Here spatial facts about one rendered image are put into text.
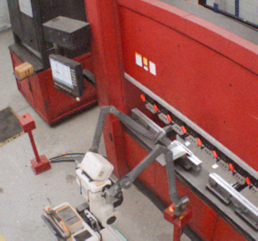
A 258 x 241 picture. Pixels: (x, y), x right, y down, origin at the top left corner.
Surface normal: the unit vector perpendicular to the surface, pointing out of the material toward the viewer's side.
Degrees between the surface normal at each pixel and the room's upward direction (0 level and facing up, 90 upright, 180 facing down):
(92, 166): 48
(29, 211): 0
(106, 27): 90
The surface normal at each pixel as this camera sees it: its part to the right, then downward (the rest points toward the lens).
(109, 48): 0.54, 0.46
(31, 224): -0.08, -0.81
